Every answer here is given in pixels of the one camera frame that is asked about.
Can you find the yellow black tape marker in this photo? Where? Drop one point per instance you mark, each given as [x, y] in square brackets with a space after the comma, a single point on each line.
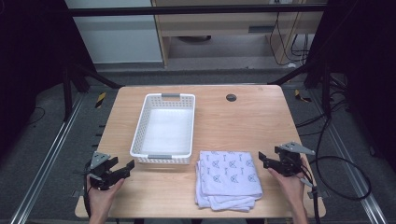
[301, 96]

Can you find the yellow tool on floor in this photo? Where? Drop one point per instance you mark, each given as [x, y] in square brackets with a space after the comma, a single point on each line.
[100, 100]

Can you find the person's left hand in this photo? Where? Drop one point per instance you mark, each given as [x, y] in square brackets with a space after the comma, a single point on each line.
[102, 199]

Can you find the light wooden desk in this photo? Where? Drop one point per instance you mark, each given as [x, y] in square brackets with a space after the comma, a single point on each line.
[218, 28]

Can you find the white plastic basket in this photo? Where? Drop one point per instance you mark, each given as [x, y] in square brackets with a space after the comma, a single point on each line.
[165, 130]

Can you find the black metal frame stand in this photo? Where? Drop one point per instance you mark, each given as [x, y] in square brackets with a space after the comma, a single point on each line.
[317, 81]
[73, 84]

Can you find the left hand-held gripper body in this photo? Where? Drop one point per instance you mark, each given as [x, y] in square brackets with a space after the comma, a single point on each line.
[101, 177]

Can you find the aluminium floor rail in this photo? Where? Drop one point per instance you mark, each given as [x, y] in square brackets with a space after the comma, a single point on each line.
[351, 165]
[46, 158]

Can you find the person's right hand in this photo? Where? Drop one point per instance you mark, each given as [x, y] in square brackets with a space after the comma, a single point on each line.
[291, 189]

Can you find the folded white patterned towel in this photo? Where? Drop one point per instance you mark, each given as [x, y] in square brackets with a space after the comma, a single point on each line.
[229, 179]

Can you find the white cabinet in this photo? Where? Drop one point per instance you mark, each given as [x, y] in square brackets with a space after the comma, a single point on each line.
[118, 37]

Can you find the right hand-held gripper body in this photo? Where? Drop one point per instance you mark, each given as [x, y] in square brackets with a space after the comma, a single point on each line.
[289, 161]

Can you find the black horizontal frame bar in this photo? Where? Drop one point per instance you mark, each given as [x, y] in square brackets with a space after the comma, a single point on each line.
[193, 10]

